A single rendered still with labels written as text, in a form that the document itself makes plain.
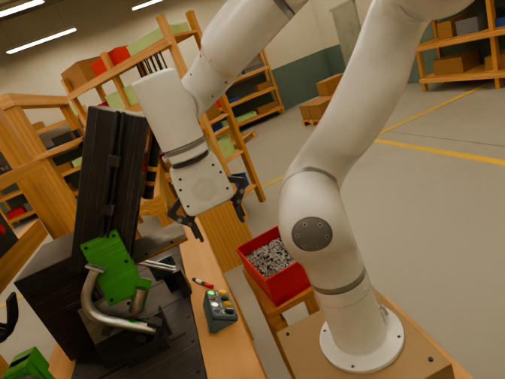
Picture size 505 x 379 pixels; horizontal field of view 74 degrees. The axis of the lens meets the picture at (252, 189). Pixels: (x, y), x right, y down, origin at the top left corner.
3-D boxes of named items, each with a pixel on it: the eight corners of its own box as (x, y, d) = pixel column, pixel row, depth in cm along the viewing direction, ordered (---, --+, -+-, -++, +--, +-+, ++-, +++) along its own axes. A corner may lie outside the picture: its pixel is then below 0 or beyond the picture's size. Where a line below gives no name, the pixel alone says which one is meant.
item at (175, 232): (184, 225, 134) (181, 219, 133) (188, 240, 119) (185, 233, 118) (89, 269, 128) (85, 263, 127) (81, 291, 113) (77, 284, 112)
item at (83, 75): (243, 222, 388) (152, 4, 311) (132, 225, 530) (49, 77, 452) (267, 199, 428) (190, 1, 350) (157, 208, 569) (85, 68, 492)
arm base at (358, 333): (369, 294, 88) (349, 236, 81) (424, 341, 70) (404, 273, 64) (307, 332, 85) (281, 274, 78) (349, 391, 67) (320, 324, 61)
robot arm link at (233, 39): (262, -19, 61) (162, 100, 72) (249, -38, 46) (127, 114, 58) (296, 20, 63) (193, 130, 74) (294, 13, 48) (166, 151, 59)
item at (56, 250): (128, 291, 144) (88, 224, 133) (122, 336, 116) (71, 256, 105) (86, 311, 141) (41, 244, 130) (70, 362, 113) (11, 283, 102)
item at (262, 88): (286, 113, 977) (260, 34, 904) (185, 156, 932) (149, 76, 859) (279, 112, 1027) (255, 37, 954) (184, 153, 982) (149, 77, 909)
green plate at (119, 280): (148, 282, 113) (120, 226, 111) (145, 289, 105) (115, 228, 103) (115, 298, 111) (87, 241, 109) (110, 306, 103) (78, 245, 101)
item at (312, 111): (345, 105, 773) (337, 74, 748) (369, 104, 700) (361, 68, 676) (303, 125, 740) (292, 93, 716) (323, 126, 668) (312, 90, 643)
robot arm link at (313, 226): (360, 250, 75) (328, 155, 67) (378, 311, 58) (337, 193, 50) (308, 263, 78) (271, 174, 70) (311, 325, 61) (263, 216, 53)
